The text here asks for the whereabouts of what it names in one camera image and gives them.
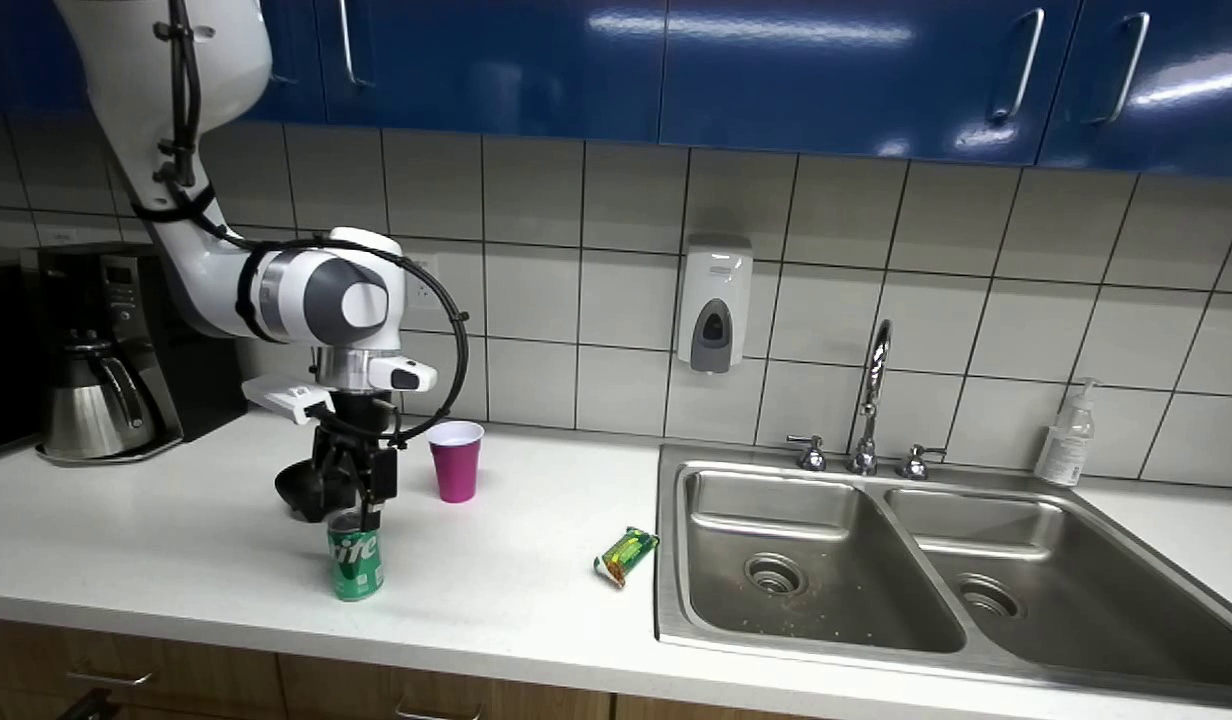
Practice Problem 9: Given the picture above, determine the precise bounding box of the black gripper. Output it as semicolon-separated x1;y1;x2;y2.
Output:
308;390;409;540

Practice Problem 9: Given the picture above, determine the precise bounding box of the green soda can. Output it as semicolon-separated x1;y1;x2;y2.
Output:
324;509;389;606

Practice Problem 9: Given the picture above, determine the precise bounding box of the black bowl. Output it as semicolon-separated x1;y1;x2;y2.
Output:
271;457;335;523

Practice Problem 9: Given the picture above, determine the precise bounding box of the magenta plastic cup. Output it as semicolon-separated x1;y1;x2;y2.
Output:
425;415;488;509

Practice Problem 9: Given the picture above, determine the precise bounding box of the wooden base cabinet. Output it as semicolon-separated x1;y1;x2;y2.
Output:
0;615;812;720

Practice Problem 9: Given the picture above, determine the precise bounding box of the green sponge packet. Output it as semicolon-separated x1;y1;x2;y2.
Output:
587;522;658;596

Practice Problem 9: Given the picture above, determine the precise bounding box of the steel coffee carafe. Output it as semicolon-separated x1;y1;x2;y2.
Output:
35;333;159;469

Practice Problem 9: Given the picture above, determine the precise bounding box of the black coffee maker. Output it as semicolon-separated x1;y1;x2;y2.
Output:
21;243;256;466

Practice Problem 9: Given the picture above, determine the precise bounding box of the black countertop appliance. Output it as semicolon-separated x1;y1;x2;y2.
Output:
0;255;38;466

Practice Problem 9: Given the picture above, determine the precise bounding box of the chrome faucet knob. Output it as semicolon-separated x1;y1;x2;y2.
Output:
896;442;953;485
787;432;835;478

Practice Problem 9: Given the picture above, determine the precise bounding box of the chrome sink faucet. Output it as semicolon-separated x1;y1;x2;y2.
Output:
843;318;896;479

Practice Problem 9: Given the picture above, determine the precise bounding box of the stainless double sink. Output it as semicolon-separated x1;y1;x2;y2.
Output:
647;442;1232;713

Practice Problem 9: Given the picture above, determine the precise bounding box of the clear soap bottle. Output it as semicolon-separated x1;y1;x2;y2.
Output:
1027;378;1100;494

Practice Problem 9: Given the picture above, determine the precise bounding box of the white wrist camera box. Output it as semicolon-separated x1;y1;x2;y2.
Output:
241;378;341;429

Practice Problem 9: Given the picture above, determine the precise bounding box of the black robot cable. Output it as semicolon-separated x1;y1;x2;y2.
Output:
133;0;474;454

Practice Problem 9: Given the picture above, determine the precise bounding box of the white wall soap dispenser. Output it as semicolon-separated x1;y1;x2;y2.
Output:
672;240;755;380

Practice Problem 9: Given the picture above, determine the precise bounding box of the silver cabinet handle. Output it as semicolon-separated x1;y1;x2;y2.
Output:
1103;7;1156;134
993;4;1052;134
333;0;366;94

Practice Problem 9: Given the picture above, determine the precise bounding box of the blue wall cabinet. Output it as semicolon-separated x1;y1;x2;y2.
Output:
0;0;1232;184

